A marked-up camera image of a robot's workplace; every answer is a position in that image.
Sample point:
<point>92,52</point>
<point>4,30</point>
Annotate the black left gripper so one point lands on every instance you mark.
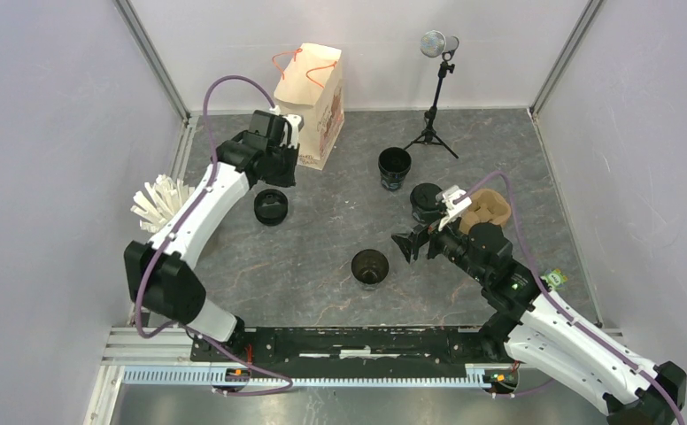
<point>288,179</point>

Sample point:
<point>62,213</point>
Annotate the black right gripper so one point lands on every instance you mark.
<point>410,246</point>

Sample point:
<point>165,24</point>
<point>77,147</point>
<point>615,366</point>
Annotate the black cup lid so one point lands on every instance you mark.
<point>424,197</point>

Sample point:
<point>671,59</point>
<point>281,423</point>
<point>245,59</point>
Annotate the single black coffee cup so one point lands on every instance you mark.
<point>425,215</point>

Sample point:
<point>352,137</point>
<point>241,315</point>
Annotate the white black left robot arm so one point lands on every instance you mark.
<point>160,273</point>

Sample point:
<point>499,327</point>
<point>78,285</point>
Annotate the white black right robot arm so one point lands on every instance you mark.
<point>534,325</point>

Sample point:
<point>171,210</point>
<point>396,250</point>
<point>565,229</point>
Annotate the paper takeout bag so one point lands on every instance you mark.
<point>312,86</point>

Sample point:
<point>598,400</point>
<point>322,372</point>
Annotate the stack of black lids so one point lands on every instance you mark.
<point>271,207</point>

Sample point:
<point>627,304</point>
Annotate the stack of black cups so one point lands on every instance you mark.
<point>394,164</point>

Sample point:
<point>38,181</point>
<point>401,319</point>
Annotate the white straws in cup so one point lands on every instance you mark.
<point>157,204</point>

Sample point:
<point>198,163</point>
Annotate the green toy figure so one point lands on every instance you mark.
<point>554,278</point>

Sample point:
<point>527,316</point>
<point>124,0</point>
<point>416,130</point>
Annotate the microphone on black tripod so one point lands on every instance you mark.
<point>435,44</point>

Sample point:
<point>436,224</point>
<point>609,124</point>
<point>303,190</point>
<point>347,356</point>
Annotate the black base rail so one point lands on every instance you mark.
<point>397,357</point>

